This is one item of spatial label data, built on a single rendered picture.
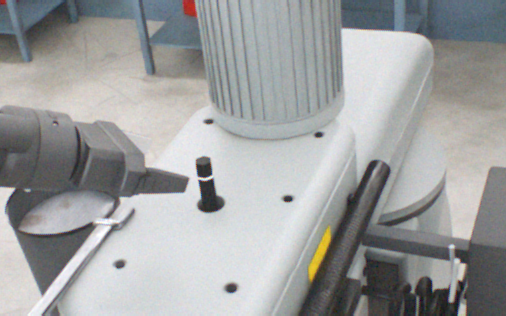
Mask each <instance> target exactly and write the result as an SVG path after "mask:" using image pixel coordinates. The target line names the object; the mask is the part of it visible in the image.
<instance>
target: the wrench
mask: <svg viewBox="0 0 506 316"><path fill-rule="evenodd" d="M112 210H113V204H112V203H106V205H105V206H104V207H103V208H102V210H101V211H100V212H99V213H98V215H97V217H96V218H95V221H94V222H93V226H94V227H96V229H95V230H94V231H93V233H92V234H91V235H90V236H89V238H88V239H87V240H86V242H85V243H84V244H83V245H82V247H81V248H80V249H79V251H78V252H77V253H76V254H75V256H74V257H73V258H71V260H70V261H69V262H68V263H67V265H66V266H65V268H64V270H63V271H62V272H61V274H60V275H59V276H58V277H57V279H56V280H55V281H54V283H53V284H52V285H51V286H50V288H49V289H48V290H47V292H46V293H45V294H44V295H43V297H42V298H41V299H40V301H39V302H38V303H37V304H36V306H35V307H33V309H32V311H31V312H30V313H29V314H28V316H49V315H50V313H51V312H52V311H53V308H54V307H55V306H56V304H57V303H58V302H59V300H60V299H61V298H62V296H63V295H64V294H65V292H66V291H67V290H68V288H69V287H70V286H71V284H72V283H73V282H74V280H76V279H77V278H78V276H79V275H80V274H81V272H82V271H83V270H84V267H85V266H86V265H87V263H88V262H89V261H90V259H91V258H92V257H93V255H94V254H95V253H96V251H97V250H98V249H99V247H100V246H101V245H102V243H103V242H104V241H105V239H106V238H107V237H108V235H109V234H110V233H111V231H112V230H118V231H120V230H121V229H122V228H123V226H125V225H126V223H127V222H128V220H129V218H130V217H131V216H132V214H133V213H134V212H135V208H134V206H127V207H126V208H125V209H124V211H123V212H122V213H121V215H120V216H119V217H117V219H116V220H113V219H107V217H108V216H109V214H110V213H111V212H112Z"/></svg>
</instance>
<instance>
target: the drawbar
mask: <svg viewBox="0 0 506 316"><path fill-rule="evenodd" d="M195 164H196V171H197V176H198V177H199V178H203V179H206V178H209V177H211V176H212V175H213V170H212V163H211V157H208V156H201V157H198V158H196V162H195ZM198 182H199V188H200V194H201V199H202V205H203V211H204V212H207V213H209V212H215V211H218V210H219V207H218V201H217V195H216V189H215V182H214V176H213V178H211V179H209V180H207V181H203V180H199V179H198Z"/></svg>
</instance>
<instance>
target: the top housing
mask: <svg viewBox="0 0 506 316"><path fill-rule="evenodd" d="M355 144H356V138H355V134H354V131H353V129H352V128H351V127H350V125H349V124H347V123H346V122H344V121H343V120H341V119H338V118H335V119H334V120H332V121H330V122H329V123H327V124H326V125H324V126H323V127H321V128H319V129H317V130H315V131H313V132H310V133H307V134H304V135H300V136H296V137H291V138H285V139H269V140H266V139H253V138H247V137H243V136H240V135H237V134H234V133H232V132H230V131H227V130H225V129H223V128H222V127H221V126H219V125H218V124H217V123H216V122H215V120H214V119H213V116H212V113H211V106H210V105H209V106H206V107H203V108H201V109H199V111H198V112H196V113H195V114H194V115H193V116H192V117H191V119H190V120H189V121H188V122H187V124H186V125H185V126H184V127H183V128H182V130H181V131H180V132H179V133H178V135H177V136H176V137H175V138H174V140H173V141H171V142H170V143H169V145H168V146H167V147H166V148H165V150H164V151H163V152H162V153H161V154H160V156H159V157H158V158H157V159H156V161H155V162H154V163H153V164H152V166H154V168H158V169H162V170H166V171H170V172H176V173H180V174H184V175H187V176H188V177H189V178H190V181H189V183H188V186H187V189H186V192H185V193H173V194H139V195H134V196H133V197H131V198H129V197H126V199H125V200H124V201H123V202H122V204H121V205H120V206H119V207H117V209H116V210H115V211H114V212H113V214H112V215H111V216H110V217H109V218H108V219H113V220H116V219H117V217H119V216H120V215H121V213H122V212H123V211H124V209H125V208H126V207H127V206H134V208H135V212H134V213H133V214H132V216H131V217H130V218H129V220H128V222H127V223H126V225H125V226H123V228H122V229H121V230H120V231H118V230H112V231H111V233H110V234H109V235H108V237H107V238H106V239H105V241H104V242H103V243H102V245H101V246H100V247H99V249H98V250H97V251H96V253H95V254H94V255H93V257H92V258H91V259H90V261H89V262H88V263H87V265H86V266H85V267H84V270H83V271H82V272H81V274H80V275H79V276H78V278H77V279H76V280H74V282H73V283H72V284H71V286H70V287H69V288H68V290H67V291H66V292H65V294H64V295H63V296H62V298H61V299H60V300H59V302H58V303H57V305H58V311H59V313H60V316H299V312H300V310H301V308H302V306H303V304H304V302H305V299H306V297H307V295H308V293H309V291H310V289H311V286H312V284H313V282H314V280H315V278H316V276H317V274H318V271H319V269H320V266H321V264H322V262H323V260H324V258H325V255H327V253H328V251H329V249H330V247H331V244H332V242H333V240H334V238H335V236H336V234H337V232H338V230H339V227H340V225H341V223H342V221H343V219H344V216H345V213H346V211H347V197H348V195H349V193H351V194H355V192H356V190H357V162H356V145H355ZM201 156H208V157H211V163H212V170H213V176H214V182H215V189H216V195H217V201H218V207H219V210H218V211H215V212H209V213H207V212H204V211H203V205H202V199H201V194H200V188H199V182H198V178H197V177H198V176H197V171H196V164H195V162H196V158H198V157H201Z"/></svg>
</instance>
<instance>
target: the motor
mask: <svg viewBox="0 0 506 316"><path fill-rule="evenodd" d="M195 3H196V11H197V18H198V24H199V31H200V37H201V44H202V50H203V58H204V64H205V71H206V77H207V84H208V90H209V99H210V106H211V113H212V116H213V119H214V120H215V122H216V123H217V124H218V125H219V126H221V127H222V128H223V129H225V130H227V131H230V132H232V133H234V134H237V135H240V136H243V137H247V138H253V139H266V140H269V139H285V138H291V137H296V136H300V135H304V134H307V133H310V132H313V131H315V130H317V129H319V128H321V127H323V126H324V125H326V124H327V123H329V122H330V121H332V120H334V119H335V118H336V117H337V116H338V115H339V114H340V112H341V110H342V108H343V106H344V103H345V85H344V71H343V49H342V28H341V7H340V0H195Z"/></svg>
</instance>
